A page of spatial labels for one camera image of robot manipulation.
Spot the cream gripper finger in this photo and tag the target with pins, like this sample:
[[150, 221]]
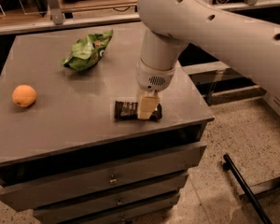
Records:
[[147, 103]]

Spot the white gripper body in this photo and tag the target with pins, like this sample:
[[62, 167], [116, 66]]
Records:
[[152, 77]]

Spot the dark chocolate rxbar wrapper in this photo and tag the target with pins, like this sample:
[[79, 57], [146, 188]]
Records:
[[128, 110]]

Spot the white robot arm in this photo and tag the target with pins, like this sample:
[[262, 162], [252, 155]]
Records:
[[250, 47]]

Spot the grey low bench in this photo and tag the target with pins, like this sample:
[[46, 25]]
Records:
[[219, 84]]

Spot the green chip bag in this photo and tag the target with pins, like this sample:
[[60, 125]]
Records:
[[87, 51]]

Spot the middle drawer front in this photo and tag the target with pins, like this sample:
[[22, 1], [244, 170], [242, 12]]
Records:
[[112, 198]]

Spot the drawer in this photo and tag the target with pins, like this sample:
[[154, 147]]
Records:
[[131, 211], [69, 185], [112, 198]]

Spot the black metal bar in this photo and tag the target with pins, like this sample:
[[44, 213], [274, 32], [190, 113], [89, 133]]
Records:
[[229, 165]]

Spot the grey drawer cabinet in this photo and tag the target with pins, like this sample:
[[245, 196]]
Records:
[[71, 124]]

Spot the bottom drawer front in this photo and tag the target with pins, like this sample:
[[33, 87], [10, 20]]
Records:
[[131, 211]]

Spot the orange fruit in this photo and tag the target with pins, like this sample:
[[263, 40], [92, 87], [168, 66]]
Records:
[[24, 96]]

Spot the top drawer front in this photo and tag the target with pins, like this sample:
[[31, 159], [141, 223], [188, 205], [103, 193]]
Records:
[[69, 185]]

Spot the metal railing frame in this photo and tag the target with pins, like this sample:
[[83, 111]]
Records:
[[90, 13]]

